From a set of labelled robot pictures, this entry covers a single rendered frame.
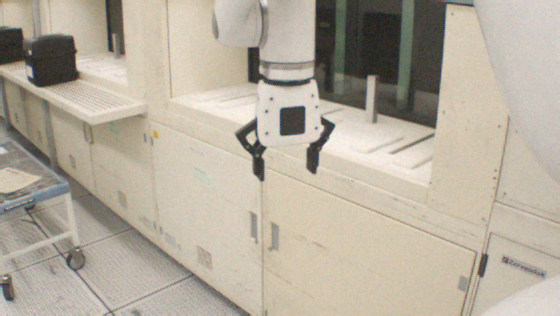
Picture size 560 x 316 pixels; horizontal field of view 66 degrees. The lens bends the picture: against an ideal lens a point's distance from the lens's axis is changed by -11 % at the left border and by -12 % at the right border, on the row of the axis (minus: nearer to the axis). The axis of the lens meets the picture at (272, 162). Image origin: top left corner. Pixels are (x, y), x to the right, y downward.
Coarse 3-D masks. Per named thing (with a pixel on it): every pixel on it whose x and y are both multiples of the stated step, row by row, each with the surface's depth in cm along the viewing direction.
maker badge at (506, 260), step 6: (504, 258) 100; (510, 258) 99; (504, 264) 100; (510, 264) 99; (516, 264) 98; (522, 264) 97; (528, 264) 96; (522, 270) 97; (528, 270) 96; (534, 270) 95; (540, 270) 93; (534, 276) 95; (540, 276) 94
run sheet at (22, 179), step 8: (8, 168) 223; (0, 176) 213; (8, 176) 214; (16, 176) 214; (24, 176) 214; (32, 176) 214; (40, 176) 214; (0, 184) 205; (8, 184) 205; (16, 184) 205; (24, 184) 205; (0, 192) 196; (8, 192) 194
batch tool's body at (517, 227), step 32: (512, 128) 93; (512, 160) 94; (512, 192) 96; (544, 192) 90; (512, 224) 97; (544, 224) 91; (512, 256) 98; (544, 256) 92; (480, 288) 106; (512, 288) 100
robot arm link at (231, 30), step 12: (216, 0) 64; (228, 0) 61; (240, 0) 60; (252, 0) 60; (216, 12) 65; (228, 12) 62; (240, 12) 62; (252, 12) 66; (216, 24) 66; (228, 24) 64; (240, 24) 64; (252, 24) 66; (216, 36) 68; (228, 36) 66; (240, 36) 66; (252, 36) 67
